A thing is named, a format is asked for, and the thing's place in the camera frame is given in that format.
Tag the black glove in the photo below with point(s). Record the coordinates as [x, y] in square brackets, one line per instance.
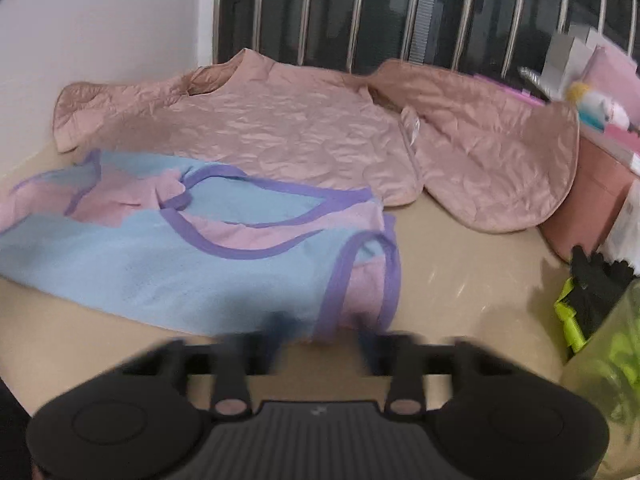
[597, 285]

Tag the stack of white boxes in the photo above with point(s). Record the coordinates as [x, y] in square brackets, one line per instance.
[567, 65]

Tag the pink and blue mesh vest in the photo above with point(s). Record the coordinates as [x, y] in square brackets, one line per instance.
[150, 270]

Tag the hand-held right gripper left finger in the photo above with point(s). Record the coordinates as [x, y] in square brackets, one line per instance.
[277, 340]

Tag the pink quilted jacket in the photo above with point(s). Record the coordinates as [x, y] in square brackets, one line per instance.
[300, 140]

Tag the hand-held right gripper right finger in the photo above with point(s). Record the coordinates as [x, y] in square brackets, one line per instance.
[369, 347]

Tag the salmon storage box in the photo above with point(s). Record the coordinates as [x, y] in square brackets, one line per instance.
[590, 195]

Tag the green plastic bag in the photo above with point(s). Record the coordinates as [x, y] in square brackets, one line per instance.
[610, 370]

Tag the pink cushion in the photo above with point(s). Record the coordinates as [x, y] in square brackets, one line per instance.
[610, 75]

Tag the yellow and white plush toy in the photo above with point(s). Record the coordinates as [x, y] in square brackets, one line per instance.
[597, 105]

